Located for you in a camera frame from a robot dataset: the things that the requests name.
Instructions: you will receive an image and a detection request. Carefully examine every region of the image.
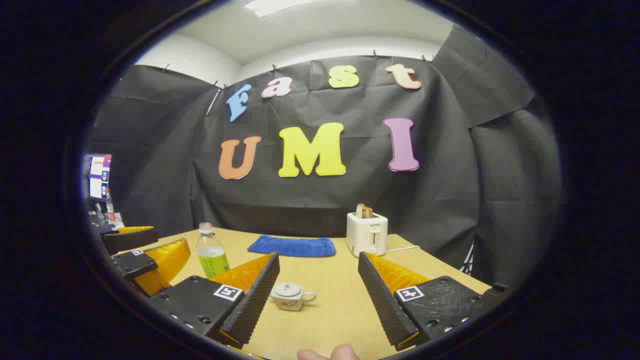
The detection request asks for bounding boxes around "green label water bottle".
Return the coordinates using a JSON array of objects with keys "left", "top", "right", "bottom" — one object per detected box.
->
[{"left": 196, "top": 222, "right": 231, "bottom": 279}]

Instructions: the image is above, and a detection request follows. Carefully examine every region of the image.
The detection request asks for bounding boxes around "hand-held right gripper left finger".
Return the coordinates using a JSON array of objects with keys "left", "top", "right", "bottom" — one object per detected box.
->
[{"left": 148, "top": 251, "right": 281, "bottom": 350}]

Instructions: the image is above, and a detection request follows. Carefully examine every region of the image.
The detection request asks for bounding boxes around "white teacup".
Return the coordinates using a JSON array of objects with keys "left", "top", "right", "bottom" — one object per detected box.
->
[{"left": 270, "top": 282, "right": 317, "bottom": 312}]

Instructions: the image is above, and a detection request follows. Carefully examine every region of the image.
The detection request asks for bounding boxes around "black backdrop cloth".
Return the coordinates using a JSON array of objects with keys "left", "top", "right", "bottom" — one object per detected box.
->
[{"left": 82, "top": 25, "right": 563, "bottom": 291}]

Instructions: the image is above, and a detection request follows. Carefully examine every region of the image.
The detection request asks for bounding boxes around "ceiling light panel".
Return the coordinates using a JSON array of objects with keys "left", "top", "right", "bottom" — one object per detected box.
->
[{"left": 244, "top": 0, "right": 321, "bottom": 18}]

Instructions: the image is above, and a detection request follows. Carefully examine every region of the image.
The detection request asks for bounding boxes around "blue towel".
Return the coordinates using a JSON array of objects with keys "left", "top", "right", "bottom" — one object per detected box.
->
[{"left": 247, "top": 235, "right": 337, "bottom": 258}]

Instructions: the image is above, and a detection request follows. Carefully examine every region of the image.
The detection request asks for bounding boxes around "white toaster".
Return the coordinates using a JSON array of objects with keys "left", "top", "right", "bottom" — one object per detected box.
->
[{"left": 346, "top": 211, "right": 389, "bottom": 257}]

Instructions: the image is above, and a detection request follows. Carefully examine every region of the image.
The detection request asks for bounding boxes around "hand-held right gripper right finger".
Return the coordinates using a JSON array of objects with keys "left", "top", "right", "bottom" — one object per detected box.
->
[{"left": 357, "top": 251, "right": 508, "bottom": 352}]

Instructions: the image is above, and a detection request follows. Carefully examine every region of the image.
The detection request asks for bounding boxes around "computer monitor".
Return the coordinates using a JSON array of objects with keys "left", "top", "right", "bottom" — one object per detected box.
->
[{"left": 84, "top": 154, "right": 113, "bottom": 202}]

